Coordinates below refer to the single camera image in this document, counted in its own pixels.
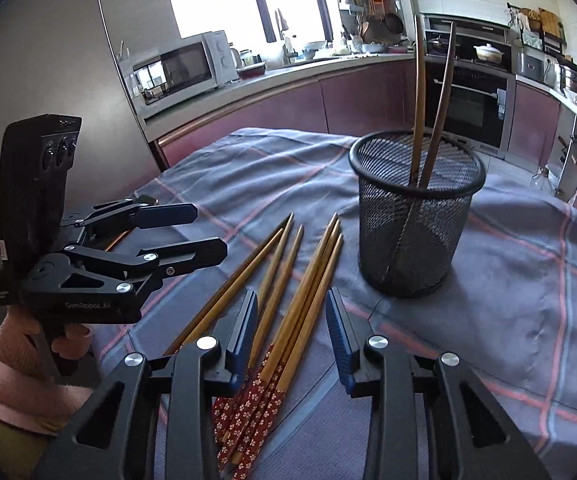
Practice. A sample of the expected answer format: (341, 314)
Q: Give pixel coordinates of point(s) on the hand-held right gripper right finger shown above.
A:
(337, 340)

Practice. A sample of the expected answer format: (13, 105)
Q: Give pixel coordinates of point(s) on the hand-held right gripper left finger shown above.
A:
(248, 332)

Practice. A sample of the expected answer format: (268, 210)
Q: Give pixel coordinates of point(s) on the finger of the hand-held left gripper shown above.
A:
(193, 255)
(163, 215)

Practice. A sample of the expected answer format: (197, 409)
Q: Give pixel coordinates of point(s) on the black mesh utensil holder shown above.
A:
(433, 245)

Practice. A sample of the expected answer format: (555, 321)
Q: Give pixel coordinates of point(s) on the person's left hand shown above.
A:
(71, 337)

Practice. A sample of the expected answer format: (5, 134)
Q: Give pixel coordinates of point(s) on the orange edged phone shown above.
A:
(116, 241)

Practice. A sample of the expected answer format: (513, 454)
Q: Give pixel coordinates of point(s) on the grey plaid tablecloth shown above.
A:
(268, 175)

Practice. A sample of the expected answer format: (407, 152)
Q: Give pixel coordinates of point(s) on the white microwave oven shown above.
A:
(183, 65)

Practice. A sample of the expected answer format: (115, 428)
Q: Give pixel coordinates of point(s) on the purple kitchen base cabinets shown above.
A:
(288, 105)

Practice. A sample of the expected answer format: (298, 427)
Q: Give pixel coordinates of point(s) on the white electric kettle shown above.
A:
(235, 56)

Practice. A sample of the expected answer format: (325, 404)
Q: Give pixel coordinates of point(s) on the clear glass bottle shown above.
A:
(543, 181)

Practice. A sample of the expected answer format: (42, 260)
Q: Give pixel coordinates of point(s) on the built-in black oven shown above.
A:
(468, 105)

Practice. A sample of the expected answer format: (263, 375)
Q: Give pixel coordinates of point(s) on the hanging black frying pan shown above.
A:
(394, 22)

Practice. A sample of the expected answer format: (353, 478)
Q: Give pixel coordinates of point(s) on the white lidded pot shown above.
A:
(489, 53)

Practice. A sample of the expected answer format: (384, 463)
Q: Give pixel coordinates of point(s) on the silver box appliance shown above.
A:
(532, 66)

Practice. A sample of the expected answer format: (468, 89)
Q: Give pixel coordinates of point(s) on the wooden cutting board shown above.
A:
(550, 22)

